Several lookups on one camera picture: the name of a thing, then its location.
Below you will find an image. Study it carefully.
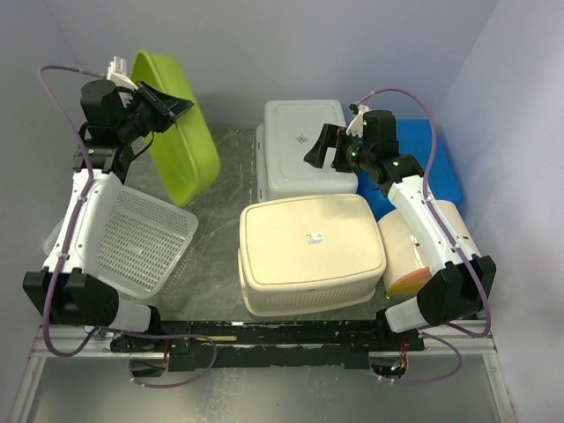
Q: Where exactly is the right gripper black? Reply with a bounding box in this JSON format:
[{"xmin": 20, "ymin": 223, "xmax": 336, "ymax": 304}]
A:
[{"xmin": 303, "ymin": 123, "xmax": 374, "ymax": 174}]

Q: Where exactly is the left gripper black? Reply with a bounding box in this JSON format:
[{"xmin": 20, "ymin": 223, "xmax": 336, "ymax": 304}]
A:
[{"xmin": 118, "ymin": 79, "xmax": 196, "ymax": 142}]

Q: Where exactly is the large white plastic container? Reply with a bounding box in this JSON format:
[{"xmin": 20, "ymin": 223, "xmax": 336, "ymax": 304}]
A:
[{"xmin": 256, "ymin": 100, "xmax": 358, "ymax": 202}]

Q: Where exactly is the green basket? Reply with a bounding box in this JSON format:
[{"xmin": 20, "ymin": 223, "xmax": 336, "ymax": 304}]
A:
[{"xmin": 130, "ymin": 49, "xmax": 220, "ymax": 206}]

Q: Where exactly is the cream perforated laundry basket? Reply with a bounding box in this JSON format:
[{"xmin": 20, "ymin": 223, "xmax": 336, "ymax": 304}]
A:
[{"xmin": 238, "ymin": 194, "xmax": 387, "ymax": 317}]

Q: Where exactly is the blue plastic container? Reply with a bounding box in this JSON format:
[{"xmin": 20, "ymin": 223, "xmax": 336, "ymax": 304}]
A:
[{"xmin": 355, "ymin": 118, "xmax": 464, "ymax": 212}]

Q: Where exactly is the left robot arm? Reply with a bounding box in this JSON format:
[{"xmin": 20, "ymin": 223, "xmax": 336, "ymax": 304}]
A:
[{"xmin": 23, "ymin": 79, "xmax": 198, "ymax": 352}]

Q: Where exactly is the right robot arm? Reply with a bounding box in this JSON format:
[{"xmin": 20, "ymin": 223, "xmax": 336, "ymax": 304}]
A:
[{"xmin": 304, "ymin": 107, "xmax": 496, "ymax": 351}]

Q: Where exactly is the white basket at bottom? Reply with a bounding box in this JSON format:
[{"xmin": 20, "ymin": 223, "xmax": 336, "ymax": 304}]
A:
[{"xmin": 42, "ymin": 184, "xmax": 199, "ymax": 301}]

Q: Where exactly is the cream cylindrical stool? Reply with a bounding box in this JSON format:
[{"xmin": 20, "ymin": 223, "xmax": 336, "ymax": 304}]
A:
[{"xmin": 378, "ymin": 179, "xmax": 481, "ymax": 295}]

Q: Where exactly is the wooden pencil on base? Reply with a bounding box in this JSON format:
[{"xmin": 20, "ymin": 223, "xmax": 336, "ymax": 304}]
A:
[{"xmin": 209, "ymin": 335, "xmax": 237, "ymax": 343}]

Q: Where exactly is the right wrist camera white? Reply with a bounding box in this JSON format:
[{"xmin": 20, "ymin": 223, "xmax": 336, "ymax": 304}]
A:
[{"xmin": 345, "ymin": 103, "xmax": 371, "ymax": 138}]

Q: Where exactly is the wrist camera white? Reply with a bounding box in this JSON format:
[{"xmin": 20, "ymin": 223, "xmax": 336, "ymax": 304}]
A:
[
  {"xmin": 345, "ymin": 103, "xmax": 371, "ymax": 138},
  {"xmin": 105, "ymin": 56, "xmax": 137, "ymax": 95}
]

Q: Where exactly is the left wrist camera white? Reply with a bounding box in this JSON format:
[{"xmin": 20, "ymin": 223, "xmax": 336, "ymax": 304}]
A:
[{"xmin": 105, "ymin": 56, "xmax": 137, "ymax": 95}]

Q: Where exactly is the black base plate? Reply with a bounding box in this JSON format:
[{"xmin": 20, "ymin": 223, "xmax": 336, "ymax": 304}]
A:
[{"xmin": 110, "ymin": 318, "xmax": 424, "ymax": 372}]

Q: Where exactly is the aluminium rail frame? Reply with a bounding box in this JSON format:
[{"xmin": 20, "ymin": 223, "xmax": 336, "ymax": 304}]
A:
[{"xmin": 8, "ymin": 127, "xmax": 516, "ymax": 423}]

